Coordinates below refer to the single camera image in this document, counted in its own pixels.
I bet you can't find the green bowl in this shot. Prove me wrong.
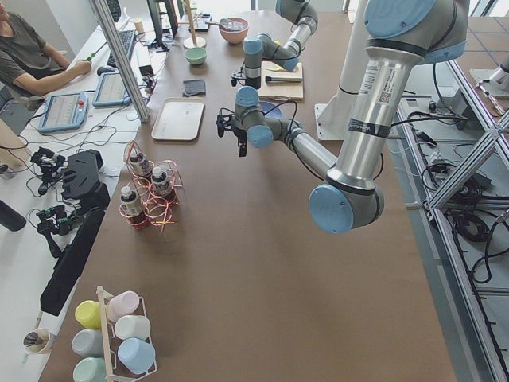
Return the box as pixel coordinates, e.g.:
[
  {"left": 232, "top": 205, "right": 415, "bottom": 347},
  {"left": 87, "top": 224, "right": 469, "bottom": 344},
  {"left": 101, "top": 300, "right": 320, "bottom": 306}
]
[{"left": 185, "top": 47, "right": 207, "bottom": 65}]

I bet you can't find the dark drink bottle lower left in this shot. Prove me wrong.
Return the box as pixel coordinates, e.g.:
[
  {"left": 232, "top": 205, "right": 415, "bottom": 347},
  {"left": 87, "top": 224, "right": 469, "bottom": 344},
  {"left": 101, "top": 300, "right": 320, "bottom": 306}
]
[{"left": 151, "top": 166, "right": 176, "bottom": 201}]

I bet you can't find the blue teach pendant near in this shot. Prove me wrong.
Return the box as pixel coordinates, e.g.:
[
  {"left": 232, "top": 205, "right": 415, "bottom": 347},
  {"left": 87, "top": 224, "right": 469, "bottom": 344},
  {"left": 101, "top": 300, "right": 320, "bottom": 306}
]
[{"left": 37, "top": 92, "right": 88, "bottom": 134}]

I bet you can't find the blue plate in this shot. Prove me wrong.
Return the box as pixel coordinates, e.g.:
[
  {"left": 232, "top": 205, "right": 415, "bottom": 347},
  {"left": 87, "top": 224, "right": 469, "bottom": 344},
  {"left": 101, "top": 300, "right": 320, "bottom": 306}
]
[{"left": 259, "top": 101, "right": 284, "bottom": 119}]

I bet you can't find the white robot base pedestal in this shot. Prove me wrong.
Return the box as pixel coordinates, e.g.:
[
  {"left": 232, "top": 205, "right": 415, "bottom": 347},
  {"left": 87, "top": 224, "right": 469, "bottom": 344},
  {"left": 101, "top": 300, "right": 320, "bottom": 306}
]
[{"left": 315, "top": 0, "right": 368, "bottom": 141}]

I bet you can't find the blue teach pendant far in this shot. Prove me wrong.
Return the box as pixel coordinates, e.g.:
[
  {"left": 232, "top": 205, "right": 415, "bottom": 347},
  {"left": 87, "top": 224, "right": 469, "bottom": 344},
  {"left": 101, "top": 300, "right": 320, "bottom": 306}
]
[{"left": 92, "top": 72, "right": 131, "bottom": 108}]

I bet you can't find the steel muddler black tip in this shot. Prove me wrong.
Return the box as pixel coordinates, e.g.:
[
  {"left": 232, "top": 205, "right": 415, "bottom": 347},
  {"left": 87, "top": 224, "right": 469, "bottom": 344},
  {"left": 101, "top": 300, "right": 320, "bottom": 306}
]
[{"left": 265, "top": 76, "right": 302, "bottom": 84}]

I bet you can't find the pink cup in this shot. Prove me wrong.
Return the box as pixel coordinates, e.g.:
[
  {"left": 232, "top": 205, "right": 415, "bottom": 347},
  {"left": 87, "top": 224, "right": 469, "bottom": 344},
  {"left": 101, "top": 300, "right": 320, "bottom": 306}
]
[{"left": 106, "top": 290, "right": 139, "bottom": 322}]

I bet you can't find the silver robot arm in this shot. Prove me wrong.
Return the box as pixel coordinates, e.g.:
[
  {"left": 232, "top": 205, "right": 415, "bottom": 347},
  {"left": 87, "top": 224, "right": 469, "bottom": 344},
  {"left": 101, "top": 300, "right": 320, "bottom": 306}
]
[
  {"left": 216, "top": 1, "right": 468, "bottom": 234},
  {"left": 231, "top": 0, "right": 318, "bottom": 89}
]

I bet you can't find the dark drink bottle right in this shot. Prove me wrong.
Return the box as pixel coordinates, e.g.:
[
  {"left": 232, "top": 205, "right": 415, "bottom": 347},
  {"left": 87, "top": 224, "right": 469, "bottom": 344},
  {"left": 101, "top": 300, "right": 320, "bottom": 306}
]
[{"left": 120, "top": 185, "right": 149, "bottom": 229}]

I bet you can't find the pink bowl with ice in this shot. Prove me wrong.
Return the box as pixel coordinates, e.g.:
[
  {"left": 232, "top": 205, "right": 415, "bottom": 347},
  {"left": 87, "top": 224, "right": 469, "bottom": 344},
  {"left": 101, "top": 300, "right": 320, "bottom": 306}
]
[{"left": 219, "top": 18, "right": 249, "bottom": 45}]

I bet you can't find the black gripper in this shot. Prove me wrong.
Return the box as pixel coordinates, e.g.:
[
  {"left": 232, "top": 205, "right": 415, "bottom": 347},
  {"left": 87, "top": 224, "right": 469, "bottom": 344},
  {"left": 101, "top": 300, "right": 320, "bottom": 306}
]
[
  {"left": 231, "top": 66, "right": 262, "bottom": 89},
  {"left": 216, "top": 113, "right": 247, "bottom": 157}
]

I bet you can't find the yellow cup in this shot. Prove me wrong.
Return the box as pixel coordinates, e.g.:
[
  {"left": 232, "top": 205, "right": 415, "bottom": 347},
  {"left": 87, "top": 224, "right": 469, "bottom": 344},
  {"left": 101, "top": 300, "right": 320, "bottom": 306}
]
[{"left": 75, "top": 300, "right": 101, "bottom": 329}]

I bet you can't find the grey folded cloth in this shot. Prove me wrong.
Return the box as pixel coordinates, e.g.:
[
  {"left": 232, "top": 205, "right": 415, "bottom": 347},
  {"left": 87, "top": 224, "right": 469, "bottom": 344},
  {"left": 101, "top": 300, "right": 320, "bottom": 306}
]
[{"left": 183, "top": 79, "right": 206, "bottom": 97}]

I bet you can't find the white cup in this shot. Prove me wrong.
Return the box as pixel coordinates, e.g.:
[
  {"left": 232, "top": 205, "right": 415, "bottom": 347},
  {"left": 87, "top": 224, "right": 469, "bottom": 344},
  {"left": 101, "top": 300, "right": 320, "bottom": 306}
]
[{"left": 115, "top": 315, "right": 151, "bottom": 341}]

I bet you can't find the light blue cup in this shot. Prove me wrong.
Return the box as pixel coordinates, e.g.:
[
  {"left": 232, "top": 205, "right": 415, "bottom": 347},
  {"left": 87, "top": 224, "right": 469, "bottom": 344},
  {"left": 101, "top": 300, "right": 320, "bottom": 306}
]
[{"left": 117, "top": 337, "right": 156, "bottom": 375}]

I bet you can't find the wooden cutting board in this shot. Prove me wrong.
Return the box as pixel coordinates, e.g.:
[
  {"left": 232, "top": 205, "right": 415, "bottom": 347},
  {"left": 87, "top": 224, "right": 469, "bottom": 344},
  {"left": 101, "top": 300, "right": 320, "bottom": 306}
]
[{"left": 258, "top": 61, "right": 304, "bottom": 101}]

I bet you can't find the cream rabbit tray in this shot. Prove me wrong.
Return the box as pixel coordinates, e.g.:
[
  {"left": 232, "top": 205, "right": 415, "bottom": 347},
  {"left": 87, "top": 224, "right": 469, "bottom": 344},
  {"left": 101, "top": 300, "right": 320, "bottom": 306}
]
[{"left": 151, "top": 97, "right": 205, "bottom": 141}]

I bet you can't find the grey cup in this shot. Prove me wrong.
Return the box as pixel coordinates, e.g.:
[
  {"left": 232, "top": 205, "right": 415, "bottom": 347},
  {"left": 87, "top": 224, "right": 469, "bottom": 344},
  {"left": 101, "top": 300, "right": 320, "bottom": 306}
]
[{"left": 72, "top": 329, "right": 103, "bottom": 357}]

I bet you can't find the mint green cup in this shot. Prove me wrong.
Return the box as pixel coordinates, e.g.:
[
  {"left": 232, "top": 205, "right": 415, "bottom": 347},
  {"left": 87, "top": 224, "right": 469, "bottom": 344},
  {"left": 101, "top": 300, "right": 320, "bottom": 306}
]
[{"left": 72, "top": 357, "right": 107, "bottom": 382}]

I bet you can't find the blue teach pendant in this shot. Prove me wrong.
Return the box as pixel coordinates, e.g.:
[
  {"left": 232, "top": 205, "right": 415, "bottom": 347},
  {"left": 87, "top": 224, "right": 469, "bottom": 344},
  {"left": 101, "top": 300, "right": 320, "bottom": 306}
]
[
  {"left": 37, "top": 92, "right": 88, "bottom": 134},
  {"left": 92, "top": 72, "right": 131, "bottom": 108}
]

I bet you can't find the wooden cup stand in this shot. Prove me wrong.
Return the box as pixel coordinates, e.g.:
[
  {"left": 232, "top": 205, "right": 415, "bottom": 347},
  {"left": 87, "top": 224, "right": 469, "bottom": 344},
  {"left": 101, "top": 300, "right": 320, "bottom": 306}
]
[{"left": 177, "top": 0, "right": 207, "bottom": 49}]

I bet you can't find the dark drink bottle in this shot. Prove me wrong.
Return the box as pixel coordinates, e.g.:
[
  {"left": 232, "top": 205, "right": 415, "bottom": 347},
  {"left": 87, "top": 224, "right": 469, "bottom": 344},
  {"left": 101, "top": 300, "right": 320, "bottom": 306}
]
[
  {"left": 151, "top": 166, "right": 176, "bottom": 201},
  {"left": 120, "top": 185, "right": 149, "bottom": 229},
  {"left": 128, "top": 152, "right": 151, "bottom": 177}
]

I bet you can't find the copper wire bottle rack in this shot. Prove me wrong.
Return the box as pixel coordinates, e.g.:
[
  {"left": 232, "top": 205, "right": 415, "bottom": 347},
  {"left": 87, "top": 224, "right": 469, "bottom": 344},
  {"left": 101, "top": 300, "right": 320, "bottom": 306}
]
[{"left": 119, "top": 140, "right": 183, "bottom": 231}]

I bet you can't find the seated person grey shirt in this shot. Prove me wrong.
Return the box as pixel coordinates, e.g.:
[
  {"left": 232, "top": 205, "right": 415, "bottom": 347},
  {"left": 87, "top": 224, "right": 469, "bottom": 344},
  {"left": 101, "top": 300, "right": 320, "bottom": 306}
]
[{"left": 1, "top": 6, "right": 91, "bottom": 96}]

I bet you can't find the dark drink bottle upper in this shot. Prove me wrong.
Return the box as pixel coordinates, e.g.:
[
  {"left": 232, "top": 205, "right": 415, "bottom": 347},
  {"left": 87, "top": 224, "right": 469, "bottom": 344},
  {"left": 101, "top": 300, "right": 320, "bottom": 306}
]
[{"left": 128, "top": 152, "right": 151, "bottom": 177}]

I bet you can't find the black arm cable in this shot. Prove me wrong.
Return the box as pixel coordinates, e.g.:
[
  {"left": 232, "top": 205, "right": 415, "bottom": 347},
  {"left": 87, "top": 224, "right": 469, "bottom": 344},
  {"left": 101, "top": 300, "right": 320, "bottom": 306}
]
[{"left": 262, "top": 99, "right": 299, "bottom": 132}]

